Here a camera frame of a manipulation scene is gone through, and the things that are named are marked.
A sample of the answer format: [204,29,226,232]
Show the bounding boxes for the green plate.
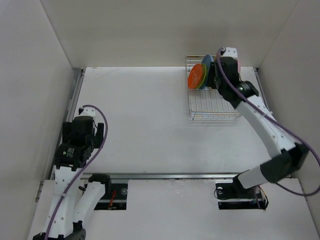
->
[196,63,207,89]

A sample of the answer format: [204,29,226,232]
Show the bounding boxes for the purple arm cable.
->
[215,47,320,196]
[44,104,109,240]

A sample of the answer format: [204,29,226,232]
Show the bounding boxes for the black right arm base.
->
[214,182,269,211]

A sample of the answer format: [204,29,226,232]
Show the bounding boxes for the orange plate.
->
[188,63,203,89]

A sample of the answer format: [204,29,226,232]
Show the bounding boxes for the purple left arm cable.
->
[44,104,109,240]

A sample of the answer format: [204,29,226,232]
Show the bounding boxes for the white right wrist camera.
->
[220,47,238,59]

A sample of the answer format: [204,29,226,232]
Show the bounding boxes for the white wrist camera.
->
[220,47,238,59]
[78,106,96,121]

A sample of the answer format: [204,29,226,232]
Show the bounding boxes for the silver wire dish rack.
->
[188,63,241,122]

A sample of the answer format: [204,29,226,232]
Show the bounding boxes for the light blue plate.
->
[200,54,216,90]

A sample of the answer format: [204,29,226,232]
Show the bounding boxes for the aluminium table rail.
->
[48,67,292,181]

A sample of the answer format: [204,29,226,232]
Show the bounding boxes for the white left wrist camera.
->
[78,106,96,121]

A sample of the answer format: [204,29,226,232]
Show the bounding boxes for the pink plate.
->
[237,58,241,75]

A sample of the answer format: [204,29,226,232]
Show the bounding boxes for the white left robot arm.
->
[33,116,112,240]

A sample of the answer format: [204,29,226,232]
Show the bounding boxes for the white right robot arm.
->
[214,56,310,197]

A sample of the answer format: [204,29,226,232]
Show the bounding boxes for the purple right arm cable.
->
[215,47,320,196]

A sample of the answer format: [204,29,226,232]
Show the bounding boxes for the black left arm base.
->
[78,181,128,211]

